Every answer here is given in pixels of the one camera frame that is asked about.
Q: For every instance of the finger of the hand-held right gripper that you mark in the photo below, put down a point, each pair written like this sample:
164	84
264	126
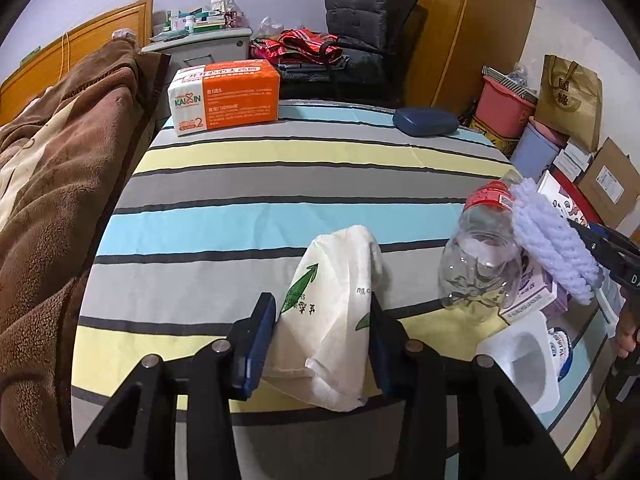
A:
615	237
622	267

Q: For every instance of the purple carton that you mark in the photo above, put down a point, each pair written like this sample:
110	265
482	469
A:
537	292

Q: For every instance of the yellow printed box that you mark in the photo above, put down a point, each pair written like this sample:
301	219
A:
487	132

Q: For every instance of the brown paper bag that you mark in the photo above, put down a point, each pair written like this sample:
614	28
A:
570	100

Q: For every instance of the person's right hand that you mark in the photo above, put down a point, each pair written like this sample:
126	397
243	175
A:
625	335

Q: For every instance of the white cup blue label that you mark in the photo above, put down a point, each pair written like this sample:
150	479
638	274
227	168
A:
560	352

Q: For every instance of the grey drawer cabinet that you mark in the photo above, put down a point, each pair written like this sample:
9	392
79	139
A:
220	47

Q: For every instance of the white tissue packet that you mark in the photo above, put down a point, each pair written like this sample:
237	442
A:
330	310

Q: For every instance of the cardboard box white label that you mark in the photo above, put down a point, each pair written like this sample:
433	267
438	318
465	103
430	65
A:
610	180

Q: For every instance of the dark blue glasses case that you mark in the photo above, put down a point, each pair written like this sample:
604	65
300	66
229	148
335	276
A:
425	121

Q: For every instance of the black chair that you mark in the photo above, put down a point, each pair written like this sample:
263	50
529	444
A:
395	50

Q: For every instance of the red plaid cloth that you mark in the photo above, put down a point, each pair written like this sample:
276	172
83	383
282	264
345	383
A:
300	45

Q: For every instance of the wooden headboard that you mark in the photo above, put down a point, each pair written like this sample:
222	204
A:
75	45

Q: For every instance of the white plastic bag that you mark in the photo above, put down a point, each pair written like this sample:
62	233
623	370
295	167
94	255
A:
267	27

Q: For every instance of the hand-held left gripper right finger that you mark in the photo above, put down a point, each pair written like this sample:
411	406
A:
382	355

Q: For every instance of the red gift box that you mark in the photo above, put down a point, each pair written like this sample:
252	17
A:
582	195

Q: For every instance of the wooden wardrobe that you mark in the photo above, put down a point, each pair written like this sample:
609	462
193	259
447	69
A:
465	35

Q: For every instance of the pink plastic bin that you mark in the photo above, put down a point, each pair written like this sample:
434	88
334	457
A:
502	107

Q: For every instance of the orange white tissue pack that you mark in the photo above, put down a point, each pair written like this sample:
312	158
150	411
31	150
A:
235	90

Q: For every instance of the light blue bucket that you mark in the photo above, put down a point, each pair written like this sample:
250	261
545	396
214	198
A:
532	152

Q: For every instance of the striped tablecloth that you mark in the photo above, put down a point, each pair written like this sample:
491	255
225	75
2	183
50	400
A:
250	185

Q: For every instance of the white plastic tub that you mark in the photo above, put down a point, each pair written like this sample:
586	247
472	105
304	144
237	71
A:
520	360

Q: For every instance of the stack of white boxes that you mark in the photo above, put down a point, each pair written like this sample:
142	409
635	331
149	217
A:
575	160

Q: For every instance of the pink lid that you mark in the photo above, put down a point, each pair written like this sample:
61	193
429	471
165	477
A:
542	127

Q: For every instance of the clear plastic bottle red label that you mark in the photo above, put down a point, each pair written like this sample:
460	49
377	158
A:
475	270

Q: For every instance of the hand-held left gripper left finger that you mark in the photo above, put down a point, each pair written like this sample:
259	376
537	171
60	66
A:
257	345

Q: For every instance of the dark grey quilted cushion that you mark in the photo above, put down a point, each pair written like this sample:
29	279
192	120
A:
355	15

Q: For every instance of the pink printed box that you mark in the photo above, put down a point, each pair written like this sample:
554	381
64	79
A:
560	205

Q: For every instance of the brown fleece blanket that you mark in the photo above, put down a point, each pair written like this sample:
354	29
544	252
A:
50	185

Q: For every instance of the pile of medicine boxes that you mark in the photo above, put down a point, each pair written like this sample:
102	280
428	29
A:
200	17

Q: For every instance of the lilac chenille duster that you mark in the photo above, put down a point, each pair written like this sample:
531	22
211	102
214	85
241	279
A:
555	240

